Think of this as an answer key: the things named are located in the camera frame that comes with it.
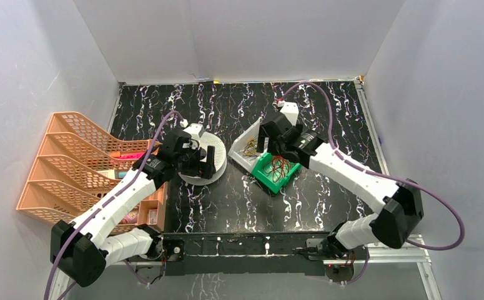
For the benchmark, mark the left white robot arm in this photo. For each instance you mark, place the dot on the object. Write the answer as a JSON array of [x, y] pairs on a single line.
[[84, 247]]

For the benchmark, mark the white perforated cable spool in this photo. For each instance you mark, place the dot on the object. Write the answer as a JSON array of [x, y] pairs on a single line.
[[197, 175]]

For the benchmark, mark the pink marker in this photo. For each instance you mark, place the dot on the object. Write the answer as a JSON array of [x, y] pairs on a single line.
[[126, 156]]

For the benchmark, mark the white parts bin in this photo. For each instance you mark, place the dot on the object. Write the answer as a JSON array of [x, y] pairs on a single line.
[[244, 148]]

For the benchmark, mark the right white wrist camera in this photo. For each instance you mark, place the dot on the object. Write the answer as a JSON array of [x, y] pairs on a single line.
[[290, 110]]

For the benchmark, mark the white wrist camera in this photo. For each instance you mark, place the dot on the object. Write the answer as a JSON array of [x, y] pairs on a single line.
[[290, 110], [196, 130]]

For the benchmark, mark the orange file organizer rack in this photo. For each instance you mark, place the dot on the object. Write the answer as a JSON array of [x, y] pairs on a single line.
[[71, 171]]

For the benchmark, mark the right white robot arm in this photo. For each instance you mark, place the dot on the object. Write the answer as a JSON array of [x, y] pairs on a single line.
[[396, 207]]

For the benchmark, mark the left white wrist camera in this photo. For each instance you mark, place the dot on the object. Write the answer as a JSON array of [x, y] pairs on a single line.
[[196, 130]]

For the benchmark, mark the aluminium frame rail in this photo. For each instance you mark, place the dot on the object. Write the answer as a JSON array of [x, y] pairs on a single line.
[[408, 253]]

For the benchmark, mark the green parts bin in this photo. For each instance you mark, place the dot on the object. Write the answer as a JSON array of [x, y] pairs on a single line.
[[274, 172]]

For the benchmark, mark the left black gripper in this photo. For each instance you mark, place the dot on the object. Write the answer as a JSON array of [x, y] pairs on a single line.
[[202, 160]]

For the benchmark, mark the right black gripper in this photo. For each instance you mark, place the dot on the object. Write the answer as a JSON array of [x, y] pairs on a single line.
[[261, 135]]

